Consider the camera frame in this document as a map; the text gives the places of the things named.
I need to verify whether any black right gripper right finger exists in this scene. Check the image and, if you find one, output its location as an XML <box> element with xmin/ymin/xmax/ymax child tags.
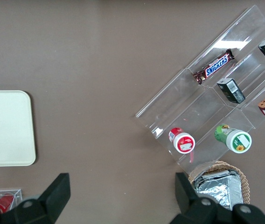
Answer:
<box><xmin>169</xmin><ymin>172</ymin><xmax>265</xmax><ymax>224</ymax></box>

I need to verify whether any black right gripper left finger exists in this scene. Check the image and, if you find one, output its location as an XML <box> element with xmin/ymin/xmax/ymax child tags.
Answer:
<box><xmin>0</xmin><ymin>172</ymin><xmax>71</xmax><ymax>224</ymax></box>

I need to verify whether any small light wicker basket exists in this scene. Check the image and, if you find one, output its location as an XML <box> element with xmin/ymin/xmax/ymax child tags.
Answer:
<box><xmin>188</xmin><ymin>161</ymin><xmax>250</xmax><ymax>206</ymax></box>

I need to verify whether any cream plastic tray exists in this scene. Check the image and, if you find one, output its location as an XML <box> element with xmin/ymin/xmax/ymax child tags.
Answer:
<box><xmin>0</xmin><ymin>90</ymin><xmax>36</xmax><ymax>167</ymax></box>

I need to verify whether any clear acrylic bottle rack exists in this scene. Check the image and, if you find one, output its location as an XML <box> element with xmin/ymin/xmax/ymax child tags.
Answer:
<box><xmin>0</xmin><ymin>188</ymin><xmax>23</xmax><ymax>210</ymax></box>

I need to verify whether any silver foil packet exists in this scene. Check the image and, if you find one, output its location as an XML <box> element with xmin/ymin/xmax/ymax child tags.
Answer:
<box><xmin>192</xmin><ymin>169</ymin><xmax>244</xmax><ymax>210</ymax></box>

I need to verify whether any red cola bottle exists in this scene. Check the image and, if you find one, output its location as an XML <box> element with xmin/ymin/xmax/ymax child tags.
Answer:
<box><xmin>0</xmin><ymin>195</ymin><xmax>15</xmax><ymax>214</ymax></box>

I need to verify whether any red lidded snack cup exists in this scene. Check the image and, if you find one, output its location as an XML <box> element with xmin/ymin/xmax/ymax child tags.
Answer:
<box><xmin>168</xmin><ymin>127</ymin><xmax>195</xmax><ymax>155</ymax></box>

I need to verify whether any green lidded snack cup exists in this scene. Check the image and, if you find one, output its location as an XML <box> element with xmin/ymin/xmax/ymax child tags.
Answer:
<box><xmin>214</xmin><ymin>124</ymin><xmax>252</xmax><ymax>154</ymax></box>

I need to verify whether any clear acrylic stepped shelf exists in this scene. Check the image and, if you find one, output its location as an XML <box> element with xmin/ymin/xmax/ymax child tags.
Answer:
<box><xmin>135</xmin><ymin>4</ymin><xmax>265</xmax><ymax>174</ymax></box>

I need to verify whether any Snickers chocolate bar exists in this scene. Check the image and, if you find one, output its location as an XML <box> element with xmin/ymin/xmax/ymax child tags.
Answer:
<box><xmin>192</xmin><ymin>48</ymin><xmax>235</xmax><ymax>85</ymax></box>

